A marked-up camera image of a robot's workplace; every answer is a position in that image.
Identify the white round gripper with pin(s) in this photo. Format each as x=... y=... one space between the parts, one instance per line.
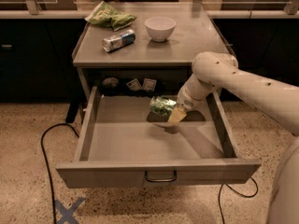
x=187 y=102

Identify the black metal drawer handle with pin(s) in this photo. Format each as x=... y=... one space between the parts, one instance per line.
x=160 y=177

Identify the grey cabinet table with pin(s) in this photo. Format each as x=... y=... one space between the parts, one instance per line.
x=195 y=32

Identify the white tag card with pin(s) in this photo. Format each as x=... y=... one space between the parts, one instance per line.
x=149 y=84
x=134 y=85

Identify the dark counter cabinets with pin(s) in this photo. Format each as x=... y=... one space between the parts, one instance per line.
x=36 y=60

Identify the white tag card left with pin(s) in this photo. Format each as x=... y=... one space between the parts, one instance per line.
x=134 y=85

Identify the blue tape cross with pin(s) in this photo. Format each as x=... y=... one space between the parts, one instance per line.
x=67 y=214

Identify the white bowl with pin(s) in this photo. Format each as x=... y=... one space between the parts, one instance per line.
x=160 y=28

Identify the silver blue soda can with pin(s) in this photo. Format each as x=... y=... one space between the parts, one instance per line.
x=119 y=40

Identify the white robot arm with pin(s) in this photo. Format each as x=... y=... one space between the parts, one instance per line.
x=280 y=101

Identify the crushed green soda can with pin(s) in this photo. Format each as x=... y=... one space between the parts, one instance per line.
x=162 y=106

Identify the grey open top drawer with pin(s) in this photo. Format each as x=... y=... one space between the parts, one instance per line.
x=121 y=139

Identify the white tag card right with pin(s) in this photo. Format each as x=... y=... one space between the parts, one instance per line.
x=149 y=84

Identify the round grey object inside cabinet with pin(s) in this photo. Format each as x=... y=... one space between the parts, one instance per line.
x=110 y=83

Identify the green chip bag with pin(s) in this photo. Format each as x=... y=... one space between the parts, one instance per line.
x=106 y=16

